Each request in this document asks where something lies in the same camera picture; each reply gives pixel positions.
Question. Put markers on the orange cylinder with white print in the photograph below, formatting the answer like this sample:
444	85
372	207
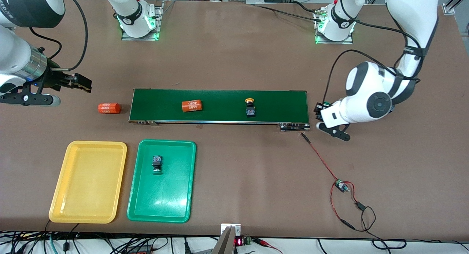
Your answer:
192	105
109	108

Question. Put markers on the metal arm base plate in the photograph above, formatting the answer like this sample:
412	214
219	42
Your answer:
141	38
333	42

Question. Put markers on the red LED display module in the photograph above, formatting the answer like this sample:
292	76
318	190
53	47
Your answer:
239	242

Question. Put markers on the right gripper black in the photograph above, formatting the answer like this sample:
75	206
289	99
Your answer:
55	79

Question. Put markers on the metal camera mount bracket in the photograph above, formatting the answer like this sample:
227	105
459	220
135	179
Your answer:
224	245

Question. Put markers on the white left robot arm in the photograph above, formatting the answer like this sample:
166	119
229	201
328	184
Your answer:
366	96

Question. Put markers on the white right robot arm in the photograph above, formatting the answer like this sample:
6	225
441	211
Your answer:
14	52

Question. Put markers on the red alligator clip lead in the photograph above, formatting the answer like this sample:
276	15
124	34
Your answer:
263	242

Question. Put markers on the yellow plastic tray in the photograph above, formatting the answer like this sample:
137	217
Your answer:
88	180

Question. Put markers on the aluminium corner bracket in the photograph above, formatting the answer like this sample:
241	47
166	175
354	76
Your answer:
450	9

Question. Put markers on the green conveyor belt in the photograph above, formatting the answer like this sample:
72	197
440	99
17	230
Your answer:
278	103

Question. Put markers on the green plastic tray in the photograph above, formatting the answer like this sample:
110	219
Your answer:
161	195

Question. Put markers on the small speed controller board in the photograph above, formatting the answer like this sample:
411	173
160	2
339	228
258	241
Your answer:
340	185

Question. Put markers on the yellow push button switch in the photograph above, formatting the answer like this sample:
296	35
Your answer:
250	110

